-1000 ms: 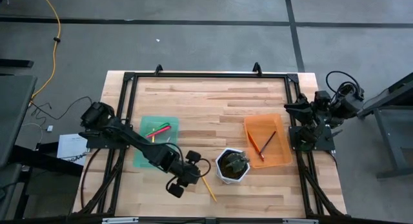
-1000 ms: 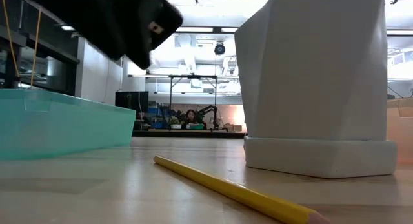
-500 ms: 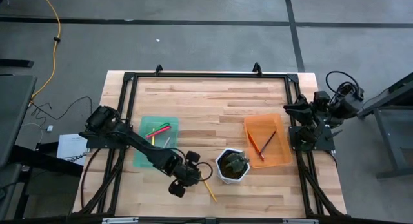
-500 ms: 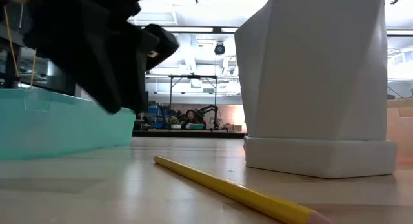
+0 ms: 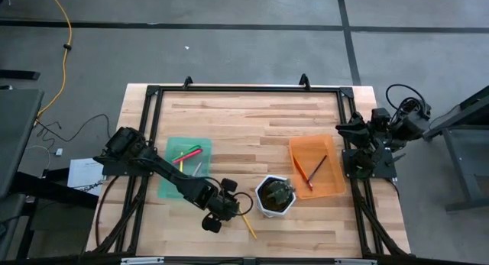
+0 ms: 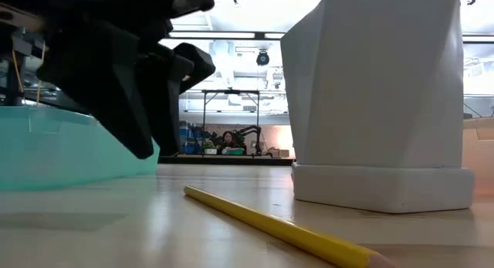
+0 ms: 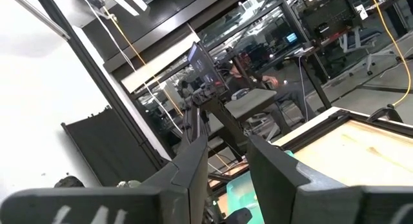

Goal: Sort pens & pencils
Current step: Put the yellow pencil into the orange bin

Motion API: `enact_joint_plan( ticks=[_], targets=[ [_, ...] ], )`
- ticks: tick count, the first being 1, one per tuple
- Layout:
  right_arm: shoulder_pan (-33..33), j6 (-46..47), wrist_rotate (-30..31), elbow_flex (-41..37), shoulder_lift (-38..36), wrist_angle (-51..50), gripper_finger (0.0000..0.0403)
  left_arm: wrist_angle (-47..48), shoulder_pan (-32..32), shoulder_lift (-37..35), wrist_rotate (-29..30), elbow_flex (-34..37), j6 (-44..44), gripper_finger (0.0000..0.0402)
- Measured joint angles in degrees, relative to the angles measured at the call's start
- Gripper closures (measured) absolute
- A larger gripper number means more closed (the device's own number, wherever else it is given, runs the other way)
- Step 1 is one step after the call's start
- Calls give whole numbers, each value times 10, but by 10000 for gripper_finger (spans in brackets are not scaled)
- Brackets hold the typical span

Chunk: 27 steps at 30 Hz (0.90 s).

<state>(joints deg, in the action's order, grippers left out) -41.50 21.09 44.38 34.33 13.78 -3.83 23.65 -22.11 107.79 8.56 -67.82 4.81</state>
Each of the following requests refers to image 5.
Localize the orange translucent plastic bin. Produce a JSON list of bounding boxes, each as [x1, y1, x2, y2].
[[288, 134, 348, 200]]

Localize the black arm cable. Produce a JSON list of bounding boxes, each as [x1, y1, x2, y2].
[[384, 83, 429, 118], [208, 176, 254, 217]]

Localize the orange pencil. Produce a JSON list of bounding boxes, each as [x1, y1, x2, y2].
[[292, 154, 314, 192]]

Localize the black flat bar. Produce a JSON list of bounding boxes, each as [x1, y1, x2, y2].
[[0, 69, 41, 82]]

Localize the black metal stand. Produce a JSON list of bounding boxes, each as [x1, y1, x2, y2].
[[421, 84, 489, 213]]

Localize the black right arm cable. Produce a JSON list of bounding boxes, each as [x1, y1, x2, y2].
[[384, 83, 429, 118]]

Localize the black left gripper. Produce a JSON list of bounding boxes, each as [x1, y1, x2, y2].
[[201, 177, 243, 234]]

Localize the dark red pencil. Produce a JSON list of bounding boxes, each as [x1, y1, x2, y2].
[[307, 154, 329, 183]]

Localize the silver bracket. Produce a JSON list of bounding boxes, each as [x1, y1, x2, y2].
[[120, 257, 165, 265], [334, 258, 377, 265]]

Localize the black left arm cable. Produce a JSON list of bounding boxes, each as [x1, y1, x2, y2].
[[208, 176, 254, 217]]

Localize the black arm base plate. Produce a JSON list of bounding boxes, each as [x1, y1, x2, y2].
[[342, 148, 398, 180], [93, 154, 158, 177]]

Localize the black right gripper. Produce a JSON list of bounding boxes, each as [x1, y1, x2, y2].
[[335, 107, 392, 144]]

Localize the green translucent plastic bin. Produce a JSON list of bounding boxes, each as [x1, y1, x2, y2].
[[157, 136, 213, 200]]

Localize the white paper sheet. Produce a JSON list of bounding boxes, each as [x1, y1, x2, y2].
[[67, 157, 106, 197]]

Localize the green pen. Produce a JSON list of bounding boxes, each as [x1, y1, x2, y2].
[[170, 144, 202, 161]]

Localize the yellow pencil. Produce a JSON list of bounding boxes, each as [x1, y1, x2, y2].
[[241, 214, 258, 241]]

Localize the dark grey desk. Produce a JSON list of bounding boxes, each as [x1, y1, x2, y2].
[[0, 88, 45, 199]]

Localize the small green cactus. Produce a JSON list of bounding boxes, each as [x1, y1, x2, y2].
[[266, 179, 296, 205]]

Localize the white hexagonal planter pot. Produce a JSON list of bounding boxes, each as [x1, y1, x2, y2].
[[254, 174, 297, 219]]

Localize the pink pen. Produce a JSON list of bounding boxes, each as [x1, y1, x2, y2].
[[172, 148, 204, 165]]

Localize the yellow cable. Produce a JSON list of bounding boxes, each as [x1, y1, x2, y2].
[[36, 0, 73, 123]]

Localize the black aluminium table frame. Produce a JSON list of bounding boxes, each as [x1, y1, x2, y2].
[[84, 84, 413, 258]]

